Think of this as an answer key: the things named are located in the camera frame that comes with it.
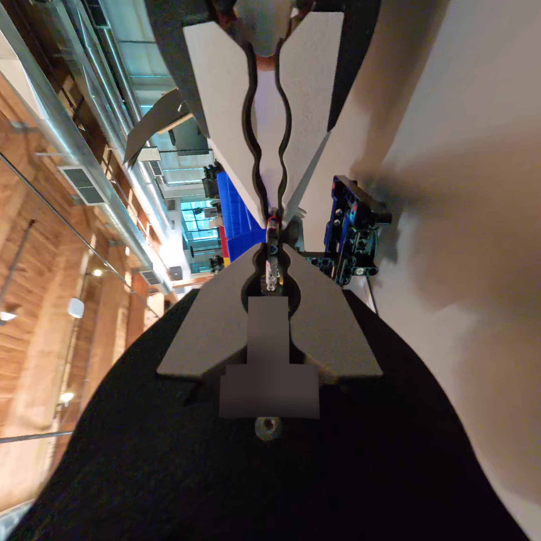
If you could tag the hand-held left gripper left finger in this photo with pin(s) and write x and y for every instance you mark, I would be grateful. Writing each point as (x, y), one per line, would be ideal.
(203, 334)

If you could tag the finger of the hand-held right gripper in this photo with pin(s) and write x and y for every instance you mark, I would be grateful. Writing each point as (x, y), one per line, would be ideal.
(219, 97)
(310, 84)

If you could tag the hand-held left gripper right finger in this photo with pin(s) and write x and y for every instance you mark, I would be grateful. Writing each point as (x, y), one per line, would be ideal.
(334, 334)

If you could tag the grey red brick truck model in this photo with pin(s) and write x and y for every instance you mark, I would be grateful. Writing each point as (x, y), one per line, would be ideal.
(355, 228)

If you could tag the light grey desk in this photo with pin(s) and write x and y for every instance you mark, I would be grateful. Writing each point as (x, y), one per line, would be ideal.
(465, 211)

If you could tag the wooden display board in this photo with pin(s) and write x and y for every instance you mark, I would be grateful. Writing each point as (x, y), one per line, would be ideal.
(156, 120)

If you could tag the red storage bin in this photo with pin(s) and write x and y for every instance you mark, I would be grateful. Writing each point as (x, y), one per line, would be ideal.
(222, 233)

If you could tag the blue storage bin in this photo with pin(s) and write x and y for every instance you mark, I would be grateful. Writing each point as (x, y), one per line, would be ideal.
(239, 219)

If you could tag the white vent grille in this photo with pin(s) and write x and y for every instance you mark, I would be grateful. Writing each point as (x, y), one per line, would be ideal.
(82, 186)

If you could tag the silver ventilation duct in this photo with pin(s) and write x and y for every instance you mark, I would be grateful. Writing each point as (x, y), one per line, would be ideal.
(84, 139)

